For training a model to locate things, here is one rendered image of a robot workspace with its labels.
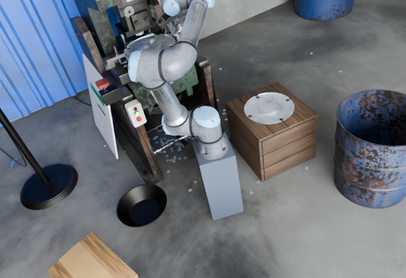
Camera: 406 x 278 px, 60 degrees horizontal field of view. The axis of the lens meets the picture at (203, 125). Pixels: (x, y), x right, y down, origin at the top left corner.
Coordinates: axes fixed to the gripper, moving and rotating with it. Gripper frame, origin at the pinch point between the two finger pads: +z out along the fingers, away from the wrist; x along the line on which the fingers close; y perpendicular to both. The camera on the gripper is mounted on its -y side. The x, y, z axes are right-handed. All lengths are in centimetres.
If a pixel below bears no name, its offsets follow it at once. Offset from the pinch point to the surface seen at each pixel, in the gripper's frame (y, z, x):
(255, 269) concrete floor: -25, 41, -115
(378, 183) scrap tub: 44, 17, -118
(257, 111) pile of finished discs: 28, 34, -48
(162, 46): -4.5, 10.7, 3.8
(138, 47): -14.2, 15.2, 13.4
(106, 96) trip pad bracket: -44.1, 16.0, -6.1
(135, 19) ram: -12.4, -1.9, 16.9
